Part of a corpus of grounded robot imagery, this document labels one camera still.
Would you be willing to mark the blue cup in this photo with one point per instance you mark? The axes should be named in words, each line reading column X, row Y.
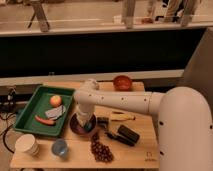
column 60, row 148

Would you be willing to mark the white paper cup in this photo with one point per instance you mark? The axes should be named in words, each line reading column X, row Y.
column 27, row 144

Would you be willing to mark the grey cloth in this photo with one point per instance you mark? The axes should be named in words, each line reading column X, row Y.
column 56, row 112

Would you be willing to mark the yellow banana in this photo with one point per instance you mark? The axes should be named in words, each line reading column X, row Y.
column 121, row 116

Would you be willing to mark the red sausage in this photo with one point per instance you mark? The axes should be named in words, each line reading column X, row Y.
column 45, row 121

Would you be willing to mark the black handled tool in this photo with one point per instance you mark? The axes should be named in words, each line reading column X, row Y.
column 119, row 139

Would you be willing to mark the orange bowl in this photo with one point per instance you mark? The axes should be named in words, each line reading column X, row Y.
column 122, row 83

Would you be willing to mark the green plastic tray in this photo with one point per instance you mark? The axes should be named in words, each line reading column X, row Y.
column 38, row 104

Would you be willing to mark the orange apple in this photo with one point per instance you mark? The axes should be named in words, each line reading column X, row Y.
column 55, row 100

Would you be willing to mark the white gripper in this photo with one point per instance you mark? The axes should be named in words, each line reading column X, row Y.
column 84, row 113

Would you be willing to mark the purple bowl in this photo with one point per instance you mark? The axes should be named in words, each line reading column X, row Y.
column 77, row 129

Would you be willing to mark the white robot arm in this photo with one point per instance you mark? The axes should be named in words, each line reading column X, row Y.
column 185, row 122

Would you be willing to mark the black rectangular block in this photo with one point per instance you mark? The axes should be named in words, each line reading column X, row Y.
column 128, row 133

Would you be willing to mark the bunch of dark grapes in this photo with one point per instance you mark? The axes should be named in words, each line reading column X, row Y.
column 101, row 152

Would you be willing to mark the blue sponge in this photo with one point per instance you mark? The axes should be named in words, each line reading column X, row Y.
column 88, row 126

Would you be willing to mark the small black box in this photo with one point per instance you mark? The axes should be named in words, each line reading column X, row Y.
column 103, row 121

